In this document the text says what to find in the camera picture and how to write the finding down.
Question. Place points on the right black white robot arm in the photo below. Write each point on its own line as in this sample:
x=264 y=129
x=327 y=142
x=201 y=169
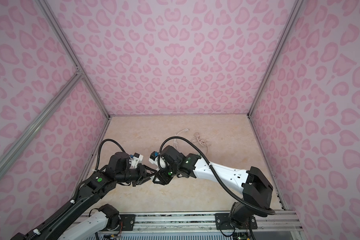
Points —
x=250 y=189

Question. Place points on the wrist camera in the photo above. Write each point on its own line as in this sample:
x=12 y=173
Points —
x=135 y=159
x=154 y=159

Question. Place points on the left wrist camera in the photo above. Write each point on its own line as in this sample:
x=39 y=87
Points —
x=135 y=159

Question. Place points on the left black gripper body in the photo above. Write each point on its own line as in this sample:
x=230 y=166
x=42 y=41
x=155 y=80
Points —
x=132 y=176

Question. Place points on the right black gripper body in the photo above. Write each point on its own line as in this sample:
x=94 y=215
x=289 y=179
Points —
x=165 y=174

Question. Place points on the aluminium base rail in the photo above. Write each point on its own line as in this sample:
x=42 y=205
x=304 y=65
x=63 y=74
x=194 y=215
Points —
x=126 y=224

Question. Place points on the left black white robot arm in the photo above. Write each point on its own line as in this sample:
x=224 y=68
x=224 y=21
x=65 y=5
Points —
x=103 y=180

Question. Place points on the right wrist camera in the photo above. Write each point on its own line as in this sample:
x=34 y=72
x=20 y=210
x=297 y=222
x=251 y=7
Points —
x=154 y=159

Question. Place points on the diagonal aluminium frame bar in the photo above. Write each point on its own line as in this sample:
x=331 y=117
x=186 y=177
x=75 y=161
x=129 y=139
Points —
x=14 y=151

